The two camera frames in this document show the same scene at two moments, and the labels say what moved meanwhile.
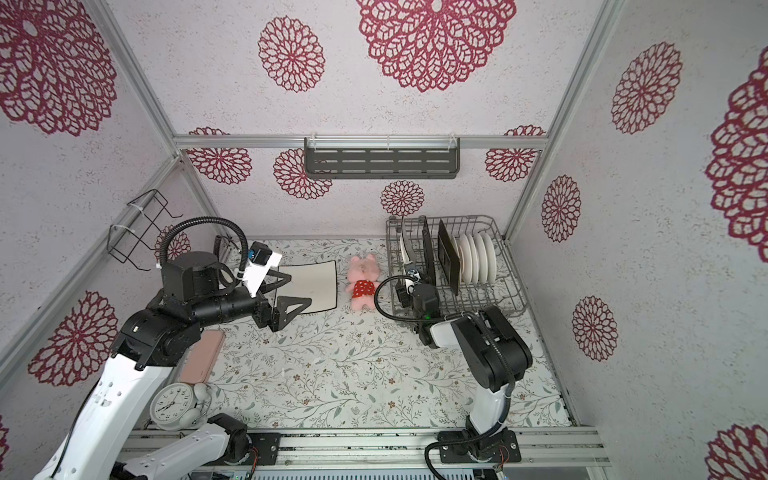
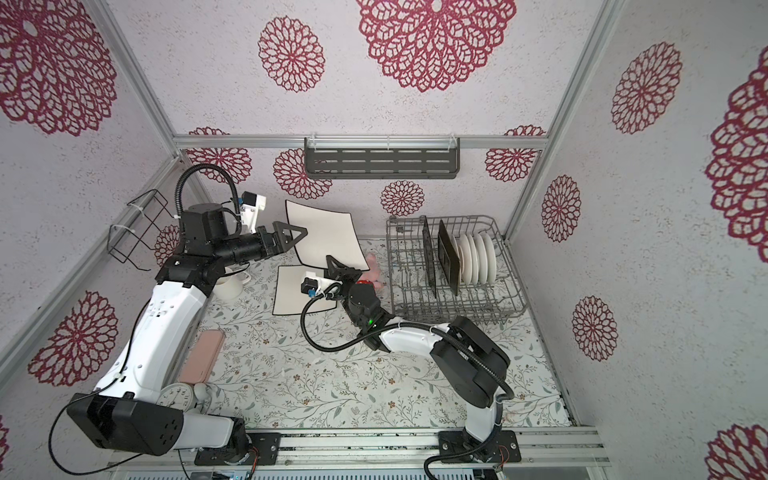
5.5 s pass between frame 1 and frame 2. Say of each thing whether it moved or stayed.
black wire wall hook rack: stayed
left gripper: moved
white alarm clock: stayed
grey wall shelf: stayed
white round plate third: stayed
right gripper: moved
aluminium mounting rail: stayed
